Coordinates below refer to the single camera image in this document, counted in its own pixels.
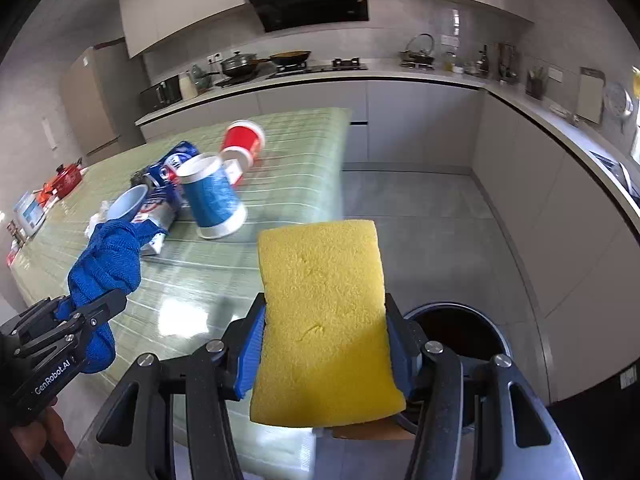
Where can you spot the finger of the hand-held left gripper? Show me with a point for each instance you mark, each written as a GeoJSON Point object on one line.
{"type": "Point", "coordinates": [35, 315]}
{"type": "Point", "coordinates": [102, 305]}

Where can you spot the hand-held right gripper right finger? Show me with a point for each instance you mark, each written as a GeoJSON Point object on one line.
{"type": "Point", "coordinates": [400, 360]}

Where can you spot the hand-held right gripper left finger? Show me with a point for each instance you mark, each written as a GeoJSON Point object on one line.
{"type": "Point", "coordinates": [252, 355]}

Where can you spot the blue knitted cloth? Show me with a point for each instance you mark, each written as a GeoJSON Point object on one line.
{"type": "Point", "coordinates": [112, 260]}

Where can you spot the black round trash bin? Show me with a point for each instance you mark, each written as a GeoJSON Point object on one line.
{"type": "Point", "coordinates": [465, 330]}

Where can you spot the yellow sponge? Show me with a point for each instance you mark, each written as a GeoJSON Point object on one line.
{"type": "Point", "coordinates": [320, 310]}

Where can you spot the steel wool scrubber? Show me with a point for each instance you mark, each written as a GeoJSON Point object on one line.
{"type": "Point", "coordinates": [138, 178]}

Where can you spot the red paper cup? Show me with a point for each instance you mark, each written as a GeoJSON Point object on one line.
{"type": "Point", "coordinates": [242, 142]}

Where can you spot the person's left hand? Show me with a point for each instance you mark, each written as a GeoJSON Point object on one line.
{"type": "Point", "coordinates": [32, 435]}

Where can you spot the silver foil snack bag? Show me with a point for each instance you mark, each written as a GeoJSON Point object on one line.
{"type": "Point", "coordinates": [152, 240]}

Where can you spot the white crumpled tissue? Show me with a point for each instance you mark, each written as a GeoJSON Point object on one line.
{"type": "Point", "coordinates": [100, 215]}

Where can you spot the white box with blue label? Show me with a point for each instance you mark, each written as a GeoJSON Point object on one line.
{"type": "Point", "coordinates": [30, 215]}

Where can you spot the small blue paper cup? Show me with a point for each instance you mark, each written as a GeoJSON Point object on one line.
{"type": "Point", "coordinates": [125, 204]}

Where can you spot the red cooking pot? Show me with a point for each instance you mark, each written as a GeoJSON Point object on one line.
{"type": "Point", "coordinates": [64, 179]}

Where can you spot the silver blue carton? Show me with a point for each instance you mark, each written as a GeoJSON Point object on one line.
{"type": "Point", "coordinates": [162, 187]}

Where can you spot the tall blue paper cup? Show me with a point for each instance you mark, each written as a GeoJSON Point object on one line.
{"type": "Point", "coordinates": [212, 197]}

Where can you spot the blue snack bag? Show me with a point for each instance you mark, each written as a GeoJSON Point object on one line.
{"type": "Point", "coordinates": [181, 152]}

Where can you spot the green checked tablecloth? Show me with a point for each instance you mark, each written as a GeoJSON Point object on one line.
{"type": "Point", "coordinates": [285, 160]}

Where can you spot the beige refrigerator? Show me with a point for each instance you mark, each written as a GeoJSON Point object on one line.
{"type": "Point", "coordinates": [97, 100]}

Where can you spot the black microwave oven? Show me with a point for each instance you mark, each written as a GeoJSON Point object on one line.
{"type": "Point", "coordinates": [161, 94]}

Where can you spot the grey lower cabinets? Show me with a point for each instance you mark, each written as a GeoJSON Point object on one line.
{"type": "Point", "coordinates": [520, 175]}

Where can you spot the white jar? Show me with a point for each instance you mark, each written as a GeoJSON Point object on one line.
{"type": "Point", "coordinates": [188, 86]}

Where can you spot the green teapot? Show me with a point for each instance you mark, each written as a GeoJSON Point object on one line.
{"type": "Point", "coordinates": [201, 79]}

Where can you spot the grey pot with lid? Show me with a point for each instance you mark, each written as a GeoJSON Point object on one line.
{"type": "Point", "coordinates": [239, 65]}

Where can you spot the white kitchen countertop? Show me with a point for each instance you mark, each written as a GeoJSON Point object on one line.
{"type": "Point", "coordinates": [430, 77]}

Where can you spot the black gas stove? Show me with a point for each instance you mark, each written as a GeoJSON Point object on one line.
{"type": "Point", "coordinates": [320, 69]}

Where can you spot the black wok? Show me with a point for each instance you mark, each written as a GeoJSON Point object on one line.
{"type": "Point", "coordinates": [290, 56]}

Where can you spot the dark utensil holder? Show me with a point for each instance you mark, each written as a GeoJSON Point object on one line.
{"type": "Point", "coordinates": [535, 87]}

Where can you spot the small condiment bottles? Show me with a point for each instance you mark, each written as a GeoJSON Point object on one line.
{"type": "Point", "coordinates": [450, 60]}

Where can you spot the dark glass bottle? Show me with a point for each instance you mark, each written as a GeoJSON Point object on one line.
{"type": "Point", "coordinates": [483, 62]}

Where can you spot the white upper cabinets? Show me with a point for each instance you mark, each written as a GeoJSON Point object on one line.
{"type": "Point", "coordinates": [200, 5]}

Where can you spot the knife holder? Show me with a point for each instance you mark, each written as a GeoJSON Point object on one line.
{"type": "Point", "coordinates": [506, 62]}

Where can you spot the white cutting board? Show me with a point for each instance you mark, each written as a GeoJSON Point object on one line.
{"type": "Point", "coordinates": [590, 96]}

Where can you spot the steel colander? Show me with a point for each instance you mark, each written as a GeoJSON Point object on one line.
{"type": "Point", "coordinates": [617, 100]}

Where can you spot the black range hood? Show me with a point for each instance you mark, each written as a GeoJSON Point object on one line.
{"type": "Point", "coordinates": [310, 7]}

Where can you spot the yellow hanging item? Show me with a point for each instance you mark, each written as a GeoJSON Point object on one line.
{"type": "Point", "coordinates": [636, 81]}

